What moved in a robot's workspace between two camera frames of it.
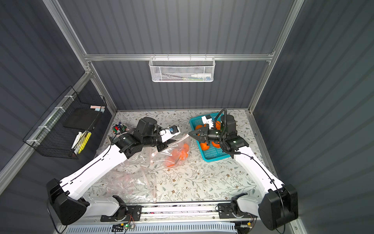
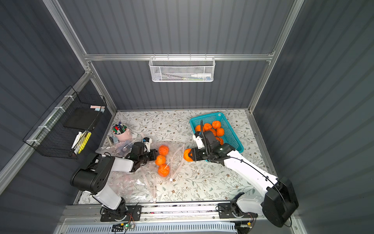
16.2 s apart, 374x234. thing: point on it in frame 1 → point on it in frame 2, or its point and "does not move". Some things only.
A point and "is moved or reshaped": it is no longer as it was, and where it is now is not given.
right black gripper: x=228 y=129 → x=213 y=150
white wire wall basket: x=182 y=69 does not move
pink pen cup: x=120 y=128 does not move
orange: x=184 y=152 is moved or reshaped
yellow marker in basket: x=86 y=139 does not move
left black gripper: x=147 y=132 → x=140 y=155
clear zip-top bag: x=176 y=155 is moved or reshaped
